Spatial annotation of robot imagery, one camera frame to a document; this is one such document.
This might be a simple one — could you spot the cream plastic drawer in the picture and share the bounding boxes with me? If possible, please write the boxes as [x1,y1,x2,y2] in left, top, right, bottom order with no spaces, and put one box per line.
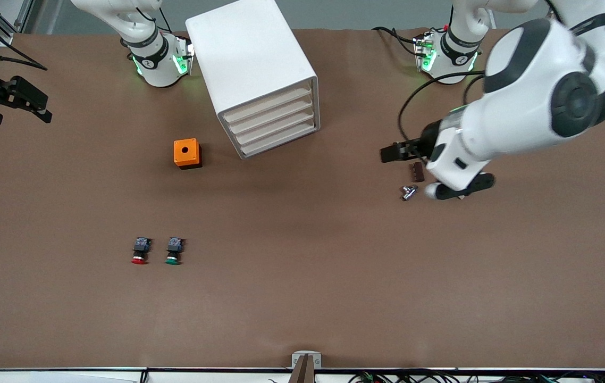
[233,108,316,145]
[239,120,317,156]

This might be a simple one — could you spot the red push button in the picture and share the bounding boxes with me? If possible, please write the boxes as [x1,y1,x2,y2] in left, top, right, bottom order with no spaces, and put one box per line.
[131,237,153,265]

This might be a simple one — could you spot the white drawer cabinet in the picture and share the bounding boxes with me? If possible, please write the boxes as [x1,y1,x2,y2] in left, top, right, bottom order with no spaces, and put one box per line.
[185,0,321,160]

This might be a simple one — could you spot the green push button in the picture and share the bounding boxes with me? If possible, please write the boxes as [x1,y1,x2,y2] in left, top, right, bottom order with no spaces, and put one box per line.
[165,237,185,265]

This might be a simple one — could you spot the brown table mat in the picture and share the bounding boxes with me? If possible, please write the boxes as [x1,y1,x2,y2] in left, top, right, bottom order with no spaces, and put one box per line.
[0,27,605,370]

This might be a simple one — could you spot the black base cable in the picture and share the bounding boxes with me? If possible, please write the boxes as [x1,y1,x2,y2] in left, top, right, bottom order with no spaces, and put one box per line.
[372,26,421,58]

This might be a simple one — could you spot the orange button enclosure box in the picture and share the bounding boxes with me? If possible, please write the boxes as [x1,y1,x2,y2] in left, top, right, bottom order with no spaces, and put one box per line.
[173,138,203,170]

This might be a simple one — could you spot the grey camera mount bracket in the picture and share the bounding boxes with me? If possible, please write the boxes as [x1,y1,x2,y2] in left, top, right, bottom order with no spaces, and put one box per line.
[288,351,323,383]

